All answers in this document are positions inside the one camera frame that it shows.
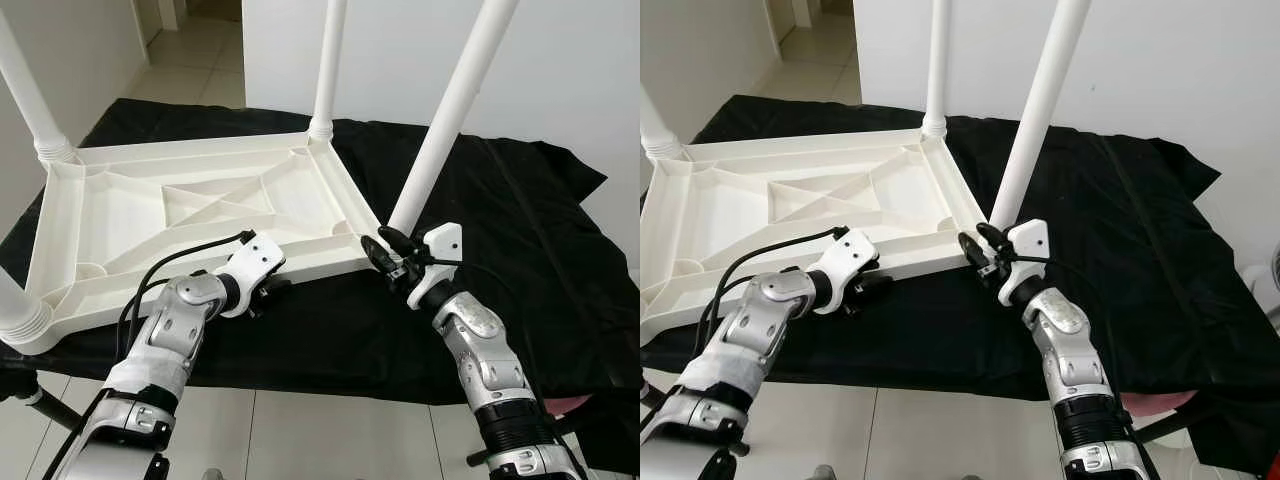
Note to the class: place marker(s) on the white plastic table top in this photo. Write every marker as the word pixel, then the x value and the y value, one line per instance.
pixel 730 210
pixel 120 210

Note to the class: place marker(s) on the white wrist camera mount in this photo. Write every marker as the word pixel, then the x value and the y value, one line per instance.
pixel 250 262
pixel 1028 240
pixel 440 245
pixel 845 258

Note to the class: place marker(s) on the black cloth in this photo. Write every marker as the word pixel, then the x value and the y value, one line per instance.
pixel 1150 280
pixel 540 280

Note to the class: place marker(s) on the white plastic table leg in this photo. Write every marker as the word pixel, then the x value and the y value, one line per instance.
pixel 30 90
pixel 450 110
pixel 328 70
pixel 1040 100
pixel 20 310
pixel 935 70
pixel 658 130

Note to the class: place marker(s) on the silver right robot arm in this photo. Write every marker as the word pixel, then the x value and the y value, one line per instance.
pixel 480 350
pixel 1075 350

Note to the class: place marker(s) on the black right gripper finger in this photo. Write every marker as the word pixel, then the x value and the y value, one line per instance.
pixel 971 250
pixel 393 239
pixel 990 235
pixel 375 253

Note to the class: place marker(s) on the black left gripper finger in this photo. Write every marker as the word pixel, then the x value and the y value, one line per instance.
pixel 877 284
pixel 279 287

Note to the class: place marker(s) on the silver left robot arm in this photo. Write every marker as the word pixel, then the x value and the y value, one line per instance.
pixel 175 330
pixel 760 325

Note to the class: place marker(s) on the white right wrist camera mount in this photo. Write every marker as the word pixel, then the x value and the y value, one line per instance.
pixel 1028 240
pixel 440 245

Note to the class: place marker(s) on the pink cushion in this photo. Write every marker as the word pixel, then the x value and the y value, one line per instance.
pixel 1155 402
pixel 565 402

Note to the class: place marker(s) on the black metal table leg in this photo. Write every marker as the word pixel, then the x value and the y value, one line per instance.
pixel 485 458
pixel 45 405
pixel 1165 425
pixel 655 395

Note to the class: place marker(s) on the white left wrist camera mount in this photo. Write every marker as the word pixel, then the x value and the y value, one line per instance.
pixel 845 258
pixel 250 262

